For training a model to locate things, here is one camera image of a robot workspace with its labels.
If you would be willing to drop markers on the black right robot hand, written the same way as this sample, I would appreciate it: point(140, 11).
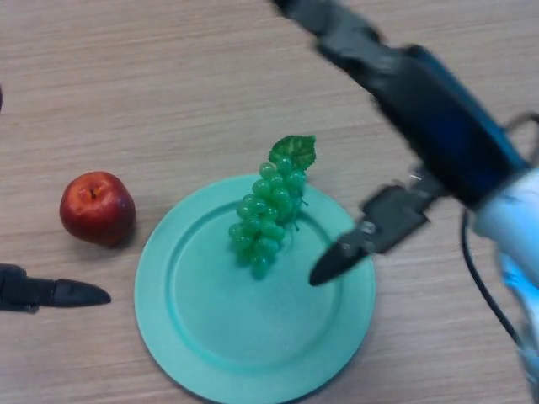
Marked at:
point(442, 122)

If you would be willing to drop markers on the red apple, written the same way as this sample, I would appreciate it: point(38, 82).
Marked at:
point(97, 208)

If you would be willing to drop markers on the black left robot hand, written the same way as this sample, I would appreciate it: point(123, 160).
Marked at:
point(42, 292)

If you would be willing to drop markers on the green grapes bunch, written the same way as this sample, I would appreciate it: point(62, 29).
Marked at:
point(265, 210)

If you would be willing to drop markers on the teal round plate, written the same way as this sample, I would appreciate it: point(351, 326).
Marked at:
point(252, 328)

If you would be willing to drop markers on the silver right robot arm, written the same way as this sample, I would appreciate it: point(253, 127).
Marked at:
point(518, 219)

